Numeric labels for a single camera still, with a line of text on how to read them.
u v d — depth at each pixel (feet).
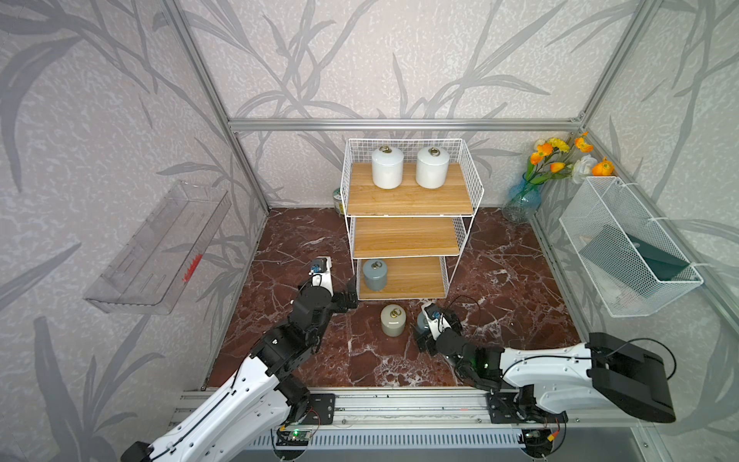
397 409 2.47
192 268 2.12
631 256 2.07
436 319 2.22
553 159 3.33
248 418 1.85
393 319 2.70
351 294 2.18
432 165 2.09
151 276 2.07
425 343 2.35
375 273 2.99
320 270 2.00
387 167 2.11
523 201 3.59
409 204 2.15
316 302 1.72
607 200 2.81
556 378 1.64
